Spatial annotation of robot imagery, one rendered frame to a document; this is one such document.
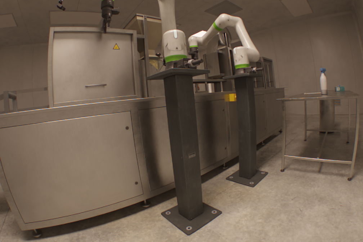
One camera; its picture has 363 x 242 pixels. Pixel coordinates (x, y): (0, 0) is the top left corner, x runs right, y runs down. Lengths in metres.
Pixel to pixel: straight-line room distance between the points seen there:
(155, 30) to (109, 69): 0.58
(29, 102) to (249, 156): 5.01
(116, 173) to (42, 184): 0.47
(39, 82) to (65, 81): 3.99
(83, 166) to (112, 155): 0.20
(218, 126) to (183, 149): 0.73
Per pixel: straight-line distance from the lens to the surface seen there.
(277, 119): 2.96
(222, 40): 2.31
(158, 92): 1.47
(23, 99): 5.24
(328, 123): 3.18
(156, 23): 1.59
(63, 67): 1.23
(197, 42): 1.93
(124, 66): 1.31
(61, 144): 1.03
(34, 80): 5.22
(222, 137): 1.65
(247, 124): 1.45
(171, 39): 0.95
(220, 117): 1.61
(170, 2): 1.26
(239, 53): 1.47
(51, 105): 1.18
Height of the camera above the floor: 0.78
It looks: 3 degrees down
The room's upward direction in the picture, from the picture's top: 5 degrees counter-clockwise
